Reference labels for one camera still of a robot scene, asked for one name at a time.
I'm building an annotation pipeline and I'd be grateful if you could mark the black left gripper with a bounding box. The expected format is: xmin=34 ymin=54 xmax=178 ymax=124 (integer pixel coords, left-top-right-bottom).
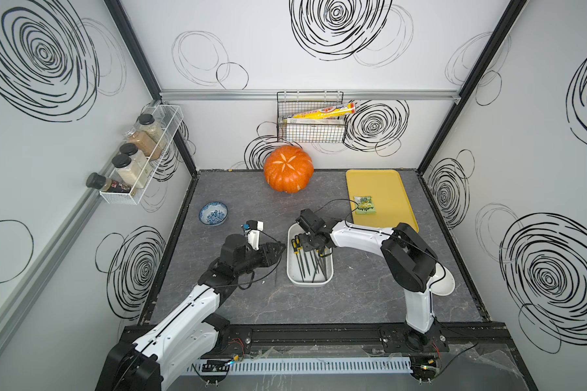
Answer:
xmin=233 ymin=242 xmax=285 ymax=278

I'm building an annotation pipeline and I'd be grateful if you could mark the white storage box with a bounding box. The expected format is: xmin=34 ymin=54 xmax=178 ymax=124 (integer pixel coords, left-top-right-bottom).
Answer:
xmin=285 ymin=223 xmax=334 ymax=288

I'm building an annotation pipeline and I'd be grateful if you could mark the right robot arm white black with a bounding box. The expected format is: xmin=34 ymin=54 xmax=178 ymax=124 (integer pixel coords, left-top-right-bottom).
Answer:
xmin=296 ymin=209 xmax=456 ymax=336

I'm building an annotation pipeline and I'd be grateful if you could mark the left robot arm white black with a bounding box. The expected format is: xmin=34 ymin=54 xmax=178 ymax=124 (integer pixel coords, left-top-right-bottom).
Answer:
xmin=96 ymin=234 xmax=286 ymax=390

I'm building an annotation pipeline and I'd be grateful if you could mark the green snack packet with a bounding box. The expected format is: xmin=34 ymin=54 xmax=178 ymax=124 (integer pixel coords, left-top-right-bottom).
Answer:
xmin=354 ymin=195 xmax=376 ymax=214

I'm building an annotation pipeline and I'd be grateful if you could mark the blue patterned ceramic bowl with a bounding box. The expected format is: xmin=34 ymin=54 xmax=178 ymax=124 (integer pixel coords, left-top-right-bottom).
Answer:
xmin=198 ymin=201 xmax=228 ymax=226

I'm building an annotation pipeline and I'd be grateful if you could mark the orange pumpkin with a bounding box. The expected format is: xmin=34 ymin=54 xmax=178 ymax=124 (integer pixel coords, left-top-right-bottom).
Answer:
xmin=263 ymin=146 xmax=314 ymax=194

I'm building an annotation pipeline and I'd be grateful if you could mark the yellow plastic tray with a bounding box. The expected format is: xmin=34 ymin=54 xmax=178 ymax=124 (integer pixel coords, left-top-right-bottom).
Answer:
xmin=346 ymin=169 xmax=419 ymax=232

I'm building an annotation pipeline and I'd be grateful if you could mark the yellow snack package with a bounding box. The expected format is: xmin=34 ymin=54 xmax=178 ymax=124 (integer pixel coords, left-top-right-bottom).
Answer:
xmin=290 ymin=103 xmax=355 ymax=120

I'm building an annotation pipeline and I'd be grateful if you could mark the spice jar pale powder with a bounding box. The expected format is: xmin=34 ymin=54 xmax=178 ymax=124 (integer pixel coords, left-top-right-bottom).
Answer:
xmin=112 ymin=153 xmax=147 ymax=189

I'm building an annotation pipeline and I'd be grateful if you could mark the spice jar white powder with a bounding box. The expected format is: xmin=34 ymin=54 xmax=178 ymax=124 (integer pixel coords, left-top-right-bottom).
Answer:
xmin=119 ymin=143 xmax=152 ymax=178

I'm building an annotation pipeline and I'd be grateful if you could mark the spice jar brown powder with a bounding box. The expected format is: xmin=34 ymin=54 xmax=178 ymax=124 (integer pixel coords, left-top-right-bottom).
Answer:
xmin=125 ymin=128 xmax=162 ymax=161

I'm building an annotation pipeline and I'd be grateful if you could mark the spice jar beige powder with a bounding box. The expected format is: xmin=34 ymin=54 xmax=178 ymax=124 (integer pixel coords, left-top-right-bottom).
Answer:
xmin=137 ymin=113 xmax=166 ymax=147

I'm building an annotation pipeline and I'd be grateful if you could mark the small dark sauce bottle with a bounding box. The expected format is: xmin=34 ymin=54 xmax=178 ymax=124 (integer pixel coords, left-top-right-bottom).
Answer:
xmin=86 ymin=173 xmax=131 ymax=194

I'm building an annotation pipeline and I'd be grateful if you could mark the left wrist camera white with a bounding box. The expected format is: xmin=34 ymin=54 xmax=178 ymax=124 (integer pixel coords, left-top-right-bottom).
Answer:
xmin=242 ymin=220 xmax=264 ymax=251

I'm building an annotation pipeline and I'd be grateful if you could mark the black wire wall basket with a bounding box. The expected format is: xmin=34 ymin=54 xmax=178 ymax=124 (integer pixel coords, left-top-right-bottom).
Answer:
xmin=277 ymin=91 xmax=347 ymax=143

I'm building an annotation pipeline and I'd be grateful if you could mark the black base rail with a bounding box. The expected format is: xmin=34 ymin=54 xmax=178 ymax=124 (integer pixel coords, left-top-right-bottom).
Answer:
xmin=210 ymin=323 xmax=450 ymax=355

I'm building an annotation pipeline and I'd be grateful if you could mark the white slotted cable duct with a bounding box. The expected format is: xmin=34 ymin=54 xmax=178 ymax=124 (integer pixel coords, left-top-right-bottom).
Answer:
xmin=187 ymin=357 xmax=413 ymax=376

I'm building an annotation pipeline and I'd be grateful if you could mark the clear acrylic wall shelf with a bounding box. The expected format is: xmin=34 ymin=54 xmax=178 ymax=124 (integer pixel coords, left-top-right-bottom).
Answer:
xmin=99 ymin=104 xmax=184 ymax=208

